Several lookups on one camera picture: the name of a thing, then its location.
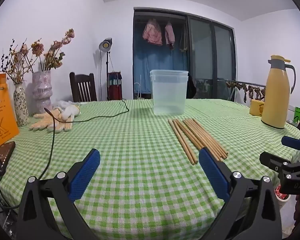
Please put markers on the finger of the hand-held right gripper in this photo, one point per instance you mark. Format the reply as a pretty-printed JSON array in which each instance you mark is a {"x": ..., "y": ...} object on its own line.
[
  {"x": 270, "y": 160},
  {"x": 292, "y": 142}
]

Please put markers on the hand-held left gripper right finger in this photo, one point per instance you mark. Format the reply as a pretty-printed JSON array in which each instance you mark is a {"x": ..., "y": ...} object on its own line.
[{"x": 212, "y": 175}]

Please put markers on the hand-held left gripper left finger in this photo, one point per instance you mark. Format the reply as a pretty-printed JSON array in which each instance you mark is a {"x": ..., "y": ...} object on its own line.
[{"x": 86, "y": 175}]

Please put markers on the bundle of wooden chopsticks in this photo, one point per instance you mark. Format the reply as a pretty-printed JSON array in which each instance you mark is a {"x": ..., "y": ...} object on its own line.
[{"x": 190, "y": 135}]

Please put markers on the clear plastic container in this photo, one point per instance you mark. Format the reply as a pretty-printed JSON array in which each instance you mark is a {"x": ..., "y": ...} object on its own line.
[{"x": 168, "y": 97}]

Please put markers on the white and red tub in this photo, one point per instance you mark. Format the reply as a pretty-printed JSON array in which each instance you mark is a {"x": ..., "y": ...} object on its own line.
[{"x": 282, "y": 196}]

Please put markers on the green card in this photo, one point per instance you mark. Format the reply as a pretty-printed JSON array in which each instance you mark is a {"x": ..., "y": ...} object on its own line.
[{"x": 298, "y": 115}]

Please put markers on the yellow thermos jug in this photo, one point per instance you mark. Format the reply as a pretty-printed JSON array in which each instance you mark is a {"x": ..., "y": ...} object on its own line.
[{"x": 275, "y": 97}]

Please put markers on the yellow mug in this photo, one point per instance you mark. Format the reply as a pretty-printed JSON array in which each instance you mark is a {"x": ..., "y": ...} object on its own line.
[{"x": 255, "y": 108}]

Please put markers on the green checked tablecloth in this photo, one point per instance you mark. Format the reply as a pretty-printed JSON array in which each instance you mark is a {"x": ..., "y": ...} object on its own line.
[{"x": 140, "y": 155}]

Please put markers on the yellow knitted work glove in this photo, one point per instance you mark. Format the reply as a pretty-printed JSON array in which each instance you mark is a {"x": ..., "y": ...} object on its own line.
[
  {"x": 50, "y": 126},
  {"x": 50, "y": 113}
]

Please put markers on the white cloth glove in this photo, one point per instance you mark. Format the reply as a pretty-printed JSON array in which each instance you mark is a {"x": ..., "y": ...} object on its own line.
[{"x": 70, "y": 111}]

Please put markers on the row of hanging dried meat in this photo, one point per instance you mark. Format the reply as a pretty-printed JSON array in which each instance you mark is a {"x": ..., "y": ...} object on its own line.
[{"x": 250, "y": 90}]

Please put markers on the white plastic bag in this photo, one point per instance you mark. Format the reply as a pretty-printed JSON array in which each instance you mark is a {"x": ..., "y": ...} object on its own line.
[{"x": 65, "y": 103}]

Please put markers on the black smartphone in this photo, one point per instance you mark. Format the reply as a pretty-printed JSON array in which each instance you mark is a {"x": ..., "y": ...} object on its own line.
[{"x": 5, "y": 155}]

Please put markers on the dark wooden chair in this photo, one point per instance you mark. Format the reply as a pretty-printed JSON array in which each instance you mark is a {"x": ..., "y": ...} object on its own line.
[{"x": 82, "y": 87}]

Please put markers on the black bag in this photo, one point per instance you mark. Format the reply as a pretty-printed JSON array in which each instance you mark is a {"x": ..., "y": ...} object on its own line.
[{"x": 191, "y": 88}]

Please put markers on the tall mottled pink vase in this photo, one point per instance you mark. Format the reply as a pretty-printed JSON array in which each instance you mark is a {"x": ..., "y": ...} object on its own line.
[{"x": 41, "y": 92}]

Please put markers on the small patterned vase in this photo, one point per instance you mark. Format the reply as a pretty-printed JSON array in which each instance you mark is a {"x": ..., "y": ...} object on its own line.
[{"x": 21, "y": 105}]

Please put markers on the white folding rack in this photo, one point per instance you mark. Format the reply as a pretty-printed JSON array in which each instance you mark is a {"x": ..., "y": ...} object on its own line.
[{"x": 140, "y": 90}]

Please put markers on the sliding glass door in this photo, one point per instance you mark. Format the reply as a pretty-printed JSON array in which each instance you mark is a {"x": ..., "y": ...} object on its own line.
[{"x": 205, "y": 52}]

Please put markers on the dried flower bouquet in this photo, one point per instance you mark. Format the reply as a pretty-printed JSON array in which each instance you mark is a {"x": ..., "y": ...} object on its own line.
[{"x": 55, "y": 52}]

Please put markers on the blue curtain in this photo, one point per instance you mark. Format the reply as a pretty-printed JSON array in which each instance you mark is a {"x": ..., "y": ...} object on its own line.
[{"x": 145, "y": 62}]

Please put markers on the dried twig bouquet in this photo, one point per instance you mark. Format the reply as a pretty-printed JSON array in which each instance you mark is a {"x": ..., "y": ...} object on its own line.
[{"x": 15, "y": 65}]

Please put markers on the studio lamp on stand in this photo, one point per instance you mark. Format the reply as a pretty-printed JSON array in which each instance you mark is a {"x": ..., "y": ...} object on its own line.
[{"x": 105, "y": 45}]

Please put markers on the olive hanging garment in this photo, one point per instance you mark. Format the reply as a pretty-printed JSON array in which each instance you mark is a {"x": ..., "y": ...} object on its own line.
[{"x": 183, "y": 40}]

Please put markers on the small pink jacket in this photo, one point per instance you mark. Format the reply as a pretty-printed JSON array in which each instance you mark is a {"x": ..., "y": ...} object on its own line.
[{"x": 169, "y": 35}]

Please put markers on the large pink jacket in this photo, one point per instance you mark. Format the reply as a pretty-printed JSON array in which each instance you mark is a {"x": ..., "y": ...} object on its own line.
[{"x": 152, "y": 32}]

